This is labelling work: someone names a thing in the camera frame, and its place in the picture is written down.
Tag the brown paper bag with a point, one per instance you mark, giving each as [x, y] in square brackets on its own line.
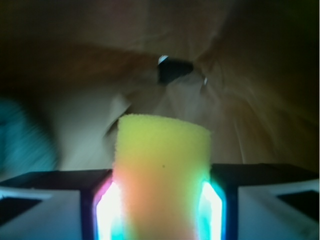
[248, 70]

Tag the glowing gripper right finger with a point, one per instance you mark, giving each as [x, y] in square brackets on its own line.
[259, 202]

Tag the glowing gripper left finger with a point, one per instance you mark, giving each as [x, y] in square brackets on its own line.
[61, 205]

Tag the yellow green sponge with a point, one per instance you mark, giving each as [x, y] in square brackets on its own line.
[161, 164]

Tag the teal cloth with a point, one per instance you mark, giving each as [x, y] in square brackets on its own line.
[25, 143]

